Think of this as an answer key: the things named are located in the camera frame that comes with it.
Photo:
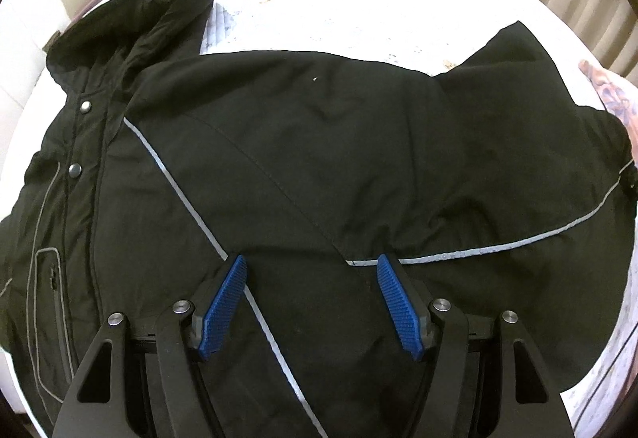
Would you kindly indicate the black jacket with reflective piping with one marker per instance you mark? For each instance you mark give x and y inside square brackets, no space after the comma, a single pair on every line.
[319,158]

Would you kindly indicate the pink floral pillow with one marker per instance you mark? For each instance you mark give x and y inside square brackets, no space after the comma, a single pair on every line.
[619,97]

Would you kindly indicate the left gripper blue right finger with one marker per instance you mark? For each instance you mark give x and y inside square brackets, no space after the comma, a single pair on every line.
[409,312]

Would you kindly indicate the white floral quilted bedspread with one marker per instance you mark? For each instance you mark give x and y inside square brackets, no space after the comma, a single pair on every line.
[349,4]

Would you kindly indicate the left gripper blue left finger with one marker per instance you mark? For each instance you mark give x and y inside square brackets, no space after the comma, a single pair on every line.
[214,304]

